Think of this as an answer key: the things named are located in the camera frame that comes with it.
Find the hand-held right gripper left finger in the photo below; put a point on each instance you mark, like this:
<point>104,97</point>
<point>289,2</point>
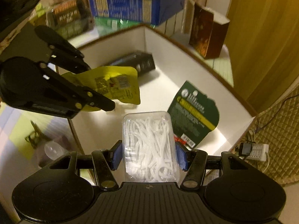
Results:
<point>116,155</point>

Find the wooden door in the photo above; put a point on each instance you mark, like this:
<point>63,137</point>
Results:
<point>261,39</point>

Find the black instant noodle bowl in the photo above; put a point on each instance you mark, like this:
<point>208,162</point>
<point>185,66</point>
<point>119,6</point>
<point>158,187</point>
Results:
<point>67,16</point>

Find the purple sachet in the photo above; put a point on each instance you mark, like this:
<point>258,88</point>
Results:
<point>60,144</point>

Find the white cardboard bin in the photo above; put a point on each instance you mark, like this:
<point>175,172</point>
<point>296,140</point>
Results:
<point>163,74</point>

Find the black power adapter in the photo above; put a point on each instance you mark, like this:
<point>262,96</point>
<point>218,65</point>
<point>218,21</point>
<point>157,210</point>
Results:
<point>244,148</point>

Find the black shaver box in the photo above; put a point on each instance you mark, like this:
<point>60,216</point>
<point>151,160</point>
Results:
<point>137,61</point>

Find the green drink carton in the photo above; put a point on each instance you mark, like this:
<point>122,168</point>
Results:
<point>112,23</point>

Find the dark brown gift bag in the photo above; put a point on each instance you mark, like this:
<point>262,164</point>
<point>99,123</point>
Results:
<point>208,32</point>

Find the white power strip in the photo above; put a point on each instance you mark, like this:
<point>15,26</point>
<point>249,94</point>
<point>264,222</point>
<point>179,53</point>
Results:
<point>258,152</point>

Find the yellow snack packet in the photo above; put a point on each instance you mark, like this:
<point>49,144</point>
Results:
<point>116,84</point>

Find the clear floss pick box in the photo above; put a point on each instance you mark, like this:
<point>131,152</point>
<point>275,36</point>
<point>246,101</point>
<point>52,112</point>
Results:
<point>149,144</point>

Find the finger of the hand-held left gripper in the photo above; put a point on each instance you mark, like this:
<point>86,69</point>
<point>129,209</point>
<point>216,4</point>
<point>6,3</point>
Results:
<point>65,49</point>
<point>88,95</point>

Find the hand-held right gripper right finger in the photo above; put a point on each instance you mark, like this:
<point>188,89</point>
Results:
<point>181,156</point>

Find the green lip balm card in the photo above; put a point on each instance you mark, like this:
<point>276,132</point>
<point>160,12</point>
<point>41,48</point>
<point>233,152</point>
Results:
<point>193,114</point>

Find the blue milk carton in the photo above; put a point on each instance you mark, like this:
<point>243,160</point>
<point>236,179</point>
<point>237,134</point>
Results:
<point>133,7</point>

